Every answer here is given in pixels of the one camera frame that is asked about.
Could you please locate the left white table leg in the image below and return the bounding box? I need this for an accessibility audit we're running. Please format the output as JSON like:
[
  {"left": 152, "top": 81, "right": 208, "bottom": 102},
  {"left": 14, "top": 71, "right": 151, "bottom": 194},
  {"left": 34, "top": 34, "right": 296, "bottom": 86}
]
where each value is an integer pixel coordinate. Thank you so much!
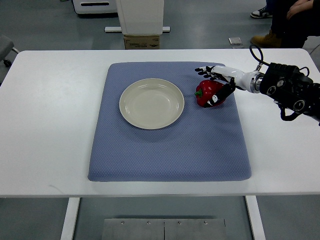
[{"left": 60, "top": 197, "right": 81, "bottom": 240}]

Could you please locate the tan work boot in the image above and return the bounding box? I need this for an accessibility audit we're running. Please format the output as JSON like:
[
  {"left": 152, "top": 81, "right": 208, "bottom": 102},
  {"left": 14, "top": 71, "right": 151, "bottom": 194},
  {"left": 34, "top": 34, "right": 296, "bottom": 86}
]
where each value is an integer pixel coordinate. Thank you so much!
[{"left": 250, "top": 30, "right": 282, "bottom": 48}]

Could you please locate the red bell pepper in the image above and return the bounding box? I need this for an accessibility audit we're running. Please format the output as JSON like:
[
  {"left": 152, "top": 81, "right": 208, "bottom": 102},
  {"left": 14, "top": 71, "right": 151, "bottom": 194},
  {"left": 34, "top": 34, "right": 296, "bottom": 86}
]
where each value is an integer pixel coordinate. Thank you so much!
[{"left": 194, "top": 79, "right": 225, "bottom": 108}]

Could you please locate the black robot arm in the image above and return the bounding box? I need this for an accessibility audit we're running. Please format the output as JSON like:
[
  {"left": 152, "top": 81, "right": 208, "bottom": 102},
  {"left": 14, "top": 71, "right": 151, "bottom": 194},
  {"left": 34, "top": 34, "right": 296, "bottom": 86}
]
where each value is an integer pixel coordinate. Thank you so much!
[{"left": 251, "top": 62, "right": 320, "bottom": 121}]

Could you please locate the black white sneaker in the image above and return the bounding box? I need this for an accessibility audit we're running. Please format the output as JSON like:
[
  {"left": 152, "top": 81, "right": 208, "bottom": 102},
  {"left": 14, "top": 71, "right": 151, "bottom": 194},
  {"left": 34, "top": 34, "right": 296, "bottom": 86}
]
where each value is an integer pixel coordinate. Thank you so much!
[{"left": 250, "top": 6, "right": 273, "bottom": 19}]

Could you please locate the right white table leg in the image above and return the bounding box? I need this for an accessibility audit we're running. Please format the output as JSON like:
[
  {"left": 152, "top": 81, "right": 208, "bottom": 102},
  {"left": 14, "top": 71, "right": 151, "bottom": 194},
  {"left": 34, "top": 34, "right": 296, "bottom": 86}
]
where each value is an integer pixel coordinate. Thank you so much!
[{"left": 244, "top": 195, "right": 266, "bottom": 240}]

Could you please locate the cream round plate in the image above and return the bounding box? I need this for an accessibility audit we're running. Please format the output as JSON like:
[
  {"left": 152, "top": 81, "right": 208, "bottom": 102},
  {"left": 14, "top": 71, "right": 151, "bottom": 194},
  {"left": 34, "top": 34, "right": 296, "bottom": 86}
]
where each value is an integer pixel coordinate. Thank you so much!
[{"left": 119, "top": 78, "right": 185, "bottom": 130}]

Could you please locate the black looped cable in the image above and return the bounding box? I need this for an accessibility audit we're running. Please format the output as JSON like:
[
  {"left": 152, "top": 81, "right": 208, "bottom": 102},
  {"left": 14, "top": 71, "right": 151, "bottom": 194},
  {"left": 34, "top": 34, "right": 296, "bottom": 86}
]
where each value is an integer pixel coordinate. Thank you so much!
[{"left": 249, "top": 44, "right": 271, "bottom": 72}]

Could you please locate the white table leg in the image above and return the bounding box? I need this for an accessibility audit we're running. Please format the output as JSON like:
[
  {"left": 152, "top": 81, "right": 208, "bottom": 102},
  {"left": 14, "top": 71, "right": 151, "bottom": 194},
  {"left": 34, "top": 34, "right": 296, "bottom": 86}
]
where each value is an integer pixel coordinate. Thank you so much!
[
  {"left": 244, "top": 195, "right": 266, "bottom": 240},
  {"left": 60, "top": 197, "right": 81, "bottom": 240}
]

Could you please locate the white pedestal stand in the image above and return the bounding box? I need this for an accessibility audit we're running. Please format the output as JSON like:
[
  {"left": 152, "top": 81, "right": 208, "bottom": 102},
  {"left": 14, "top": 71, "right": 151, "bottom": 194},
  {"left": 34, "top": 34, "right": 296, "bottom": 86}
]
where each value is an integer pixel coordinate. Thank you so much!
[{"left": 104, "top": 0, "right": 171, "bottom": 36}]

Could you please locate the white machine base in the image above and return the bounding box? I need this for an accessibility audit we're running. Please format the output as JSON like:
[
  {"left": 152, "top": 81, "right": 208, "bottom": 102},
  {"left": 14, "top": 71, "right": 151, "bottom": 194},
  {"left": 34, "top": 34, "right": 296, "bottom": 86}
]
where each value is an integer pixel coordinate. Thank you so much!
[{"left": 71, "top": 0, "right": 118, "bottom": 15}]

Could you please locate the seated person in black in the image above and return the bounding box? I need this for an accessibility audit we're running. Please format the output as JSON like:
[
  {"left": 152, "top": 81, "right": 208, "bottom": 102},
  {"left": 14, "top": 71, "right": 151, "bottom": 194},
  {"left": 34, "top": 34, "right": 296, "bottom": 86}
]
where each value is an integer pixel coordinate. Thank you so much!
[{"left": 270, "top": 0, "right": 320, "bottom": 48}]

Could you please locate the metal floor plate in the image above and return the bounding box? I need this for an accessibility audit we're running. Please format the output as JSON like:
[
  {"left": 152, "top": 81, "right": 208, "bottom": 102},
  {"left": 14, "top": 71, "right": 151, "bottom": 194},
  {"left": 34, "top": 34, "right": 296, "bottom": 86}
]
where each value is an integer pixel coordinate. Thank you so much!
[{"left": 102, "top": 218, "right": 227, "bottom": 240}]

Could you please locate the cardboard box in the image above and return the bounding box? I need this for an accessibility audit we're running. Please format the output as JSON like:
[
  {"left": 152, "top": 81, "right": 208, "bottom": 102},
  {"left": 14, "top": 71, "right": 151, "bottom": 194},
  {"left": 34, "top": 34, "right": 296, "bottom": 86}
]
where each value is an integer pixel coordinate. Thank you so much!
[{"left": 123, "top": 35, "right": 160, "bottom": 50}]

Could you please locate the blue quilted mat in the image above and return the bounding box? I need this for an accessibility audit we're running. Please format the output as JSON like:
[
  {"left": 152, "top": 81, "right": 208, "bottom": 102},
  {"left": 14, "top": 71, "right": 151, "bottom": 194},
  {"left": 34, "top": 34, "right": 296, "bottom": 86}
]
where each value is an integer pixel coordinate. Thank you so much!
[{"left": 88, "top": 61, "right": 251, "bottom": 182}]

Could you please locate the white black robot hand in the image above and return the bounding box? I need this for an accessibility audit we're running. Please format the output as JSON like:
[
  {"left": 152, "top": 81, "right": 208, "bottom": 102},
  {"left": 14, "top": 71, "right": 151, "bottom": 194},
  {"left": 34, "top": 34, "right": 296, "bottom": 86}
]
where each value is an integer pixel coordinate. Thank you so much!
[{"left": 195, "top": 65, "right": 256, "bottom": 105}]

